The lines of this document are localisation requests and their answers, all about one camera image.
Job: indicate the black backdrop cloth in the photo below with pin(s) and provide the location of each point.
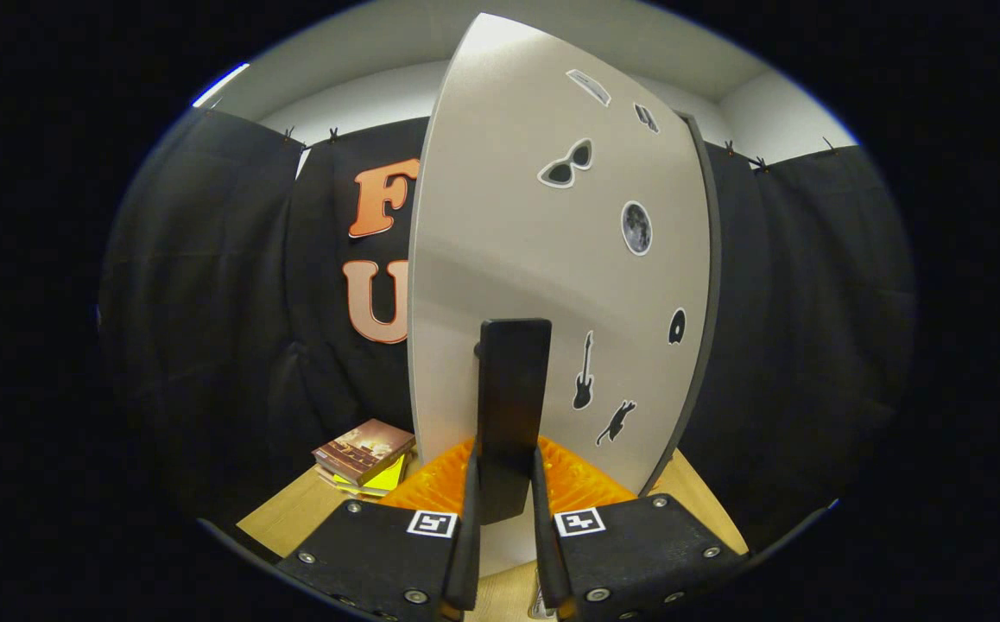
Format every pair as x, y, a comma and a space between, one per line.
811, 302

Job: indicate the yellow book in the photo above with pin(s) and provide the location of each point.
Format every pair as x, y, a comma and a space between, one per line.
383, 478

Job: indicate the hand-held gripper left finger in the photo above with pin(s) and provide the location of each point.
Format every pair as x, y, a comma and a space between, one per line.
464, 561

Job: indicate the ceiling light strip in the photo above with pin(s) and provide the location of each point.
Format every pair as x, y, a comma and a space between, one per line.
222, 84

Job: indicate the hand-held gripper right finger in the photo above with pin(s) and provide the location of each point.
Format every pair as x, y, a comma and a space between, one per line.
549, 561

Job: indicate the brown cover book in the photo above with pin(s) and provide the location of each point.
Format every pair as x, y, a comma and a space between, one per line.
362, 449

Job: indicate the thin red book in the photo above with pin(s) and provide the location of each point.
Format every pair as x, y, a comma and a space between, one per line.
349, 488

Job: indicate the beige shoe cabinet door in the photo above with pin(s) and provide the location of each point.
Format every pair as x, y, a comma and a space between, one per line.
500, 216

